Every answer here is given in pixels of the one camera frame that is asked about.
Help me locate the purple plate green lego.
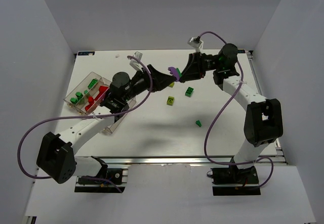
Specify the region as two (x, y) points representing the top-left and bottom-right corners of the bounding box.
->
(168, 67), (180, 82)

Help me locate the red rectangular lego brick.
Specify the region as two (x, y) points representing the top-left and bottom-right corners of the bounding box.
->
(94, 85), (109, 101)

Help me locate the long green lego brick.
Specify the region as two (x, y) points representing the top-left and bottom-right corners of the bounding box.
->
(88, 78), (98, 89)

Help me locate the small red lego brick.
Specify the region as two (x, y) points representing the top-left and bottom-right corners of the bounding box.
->
(85, 102), (94, 112)

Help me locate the green lego piece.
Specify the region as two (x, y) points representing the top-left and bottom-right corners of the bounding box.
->
(70, 98), (78, 104)

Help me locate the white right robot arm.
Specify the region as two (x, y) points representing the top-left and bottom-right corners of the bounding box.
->
(180, 40), (283, 169)

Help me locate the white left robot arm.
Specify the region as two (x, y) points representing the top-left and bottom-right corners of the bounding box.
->
(36, 65), (181, 184)

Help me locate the green square lego brick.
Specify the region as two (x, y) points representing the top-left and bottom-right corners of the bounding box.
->
(185, 87), (194, 97)

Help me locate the lime lego brick lower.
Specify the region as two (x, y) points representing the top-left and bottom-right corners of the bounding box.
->
(167, 96), (175, 106)

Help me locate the clear compartment organizer tray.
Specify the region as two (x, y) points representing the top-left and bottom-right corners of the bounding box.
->
(64, 72), (136, 133)

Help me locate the small green wedge lego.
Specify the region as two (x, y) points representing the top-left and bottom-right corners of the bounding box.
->
(195, 120), (202, 127)

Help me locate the blue label left corner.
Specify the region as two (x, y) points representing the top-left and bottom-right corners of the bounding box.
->
(77, 51), (95, 56)

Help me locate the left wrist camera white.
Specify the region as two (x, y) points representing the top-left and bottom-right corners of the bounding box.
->
(129, 52), (143, 71)

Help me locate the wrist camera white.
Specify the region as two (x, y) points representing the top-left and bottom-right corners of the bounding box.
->
(187, 36), (204, 53)
(129, 52), (143, 71)

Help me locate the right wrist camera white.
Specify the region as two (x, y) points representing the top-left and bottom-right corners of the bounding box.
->
(187, 36), (204, 53)

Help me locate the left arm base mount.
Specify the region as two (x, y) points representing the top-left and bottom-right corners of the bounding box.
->
(74, 162), (128, 194)

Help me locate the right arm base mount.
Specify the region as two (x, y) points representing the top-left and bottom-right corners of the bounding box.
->
(207, 166), (261, 196)

